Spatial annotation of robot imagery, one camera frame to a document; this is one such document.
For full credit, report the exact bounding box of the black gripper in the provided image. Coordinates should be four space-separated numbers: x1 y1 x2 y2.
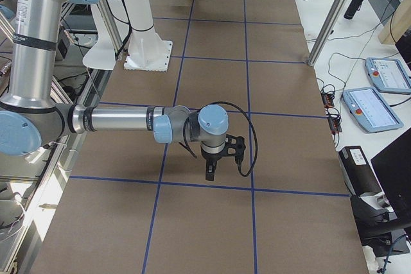
201 150 223 180

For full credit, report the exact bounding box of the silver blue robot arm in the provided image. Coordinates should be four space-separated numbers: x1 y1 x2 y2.
1 0 229 181

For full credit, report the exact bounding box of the orange black electronics board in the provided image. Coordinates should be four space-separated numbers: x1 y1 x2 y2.
320 91 342 135

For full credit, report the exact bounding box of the black cardboard box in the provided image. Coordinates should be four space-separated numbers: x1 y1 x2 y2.
338 146 382 197

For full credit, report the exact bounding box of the near teach pendant tablet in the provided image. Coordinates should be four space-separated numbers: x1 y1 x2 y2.
342 87 403 133

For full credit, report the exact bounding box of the teach pendant tablet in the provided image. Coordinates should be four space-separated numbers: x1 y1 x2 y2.
342 87 403 133
365 58 410 94

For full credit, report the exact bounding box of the black computer monitor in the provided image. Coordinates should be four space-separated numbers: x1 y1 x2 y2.
371 129 410 218

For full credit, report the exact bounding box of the far teach pendant tablet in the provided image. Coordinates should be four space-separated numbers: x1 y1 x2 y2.
365 58 410 94

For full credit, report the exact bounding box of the black water bottle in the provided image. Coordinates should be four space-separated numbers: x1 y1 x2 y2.
344 0 363 20

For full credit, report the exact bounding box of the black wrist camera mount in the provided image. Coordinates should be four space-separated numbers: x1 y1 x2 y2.
222 134 246 165

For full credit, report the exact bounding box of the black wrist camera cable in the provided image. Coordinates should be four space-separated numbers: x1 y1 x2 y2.
210 101 260 177

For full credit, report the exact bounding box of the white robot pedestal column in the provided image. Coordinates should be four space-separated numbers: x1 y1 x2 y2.
124 0 173 72

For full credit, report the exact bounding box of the aluminium frame post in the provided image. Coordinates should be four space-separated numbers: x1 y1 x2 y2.
307 0 347 67

